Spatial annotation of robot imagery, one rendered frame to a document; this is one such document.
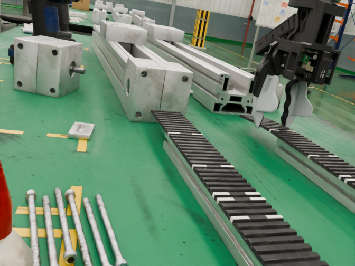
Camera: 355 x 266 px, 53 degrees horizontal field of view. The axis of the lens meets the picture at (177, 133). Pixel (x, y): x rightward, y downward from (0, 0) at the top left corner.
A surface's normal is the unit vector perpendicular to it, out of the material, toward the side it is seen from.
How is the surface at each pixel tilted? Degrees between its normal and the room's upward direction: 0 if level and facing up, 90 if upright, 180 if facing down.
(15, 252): 62
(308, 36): 89
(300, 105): 97
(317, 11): 89
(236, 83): 90
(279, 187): 0
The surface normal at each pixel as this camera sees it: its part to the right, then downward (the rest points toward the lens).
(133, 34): 0.29, 0.36
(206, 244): 0.17, -0.93
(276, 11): -0.84, 0.04
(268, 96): -0.90, -0.22
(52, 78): -0.12, 0.31
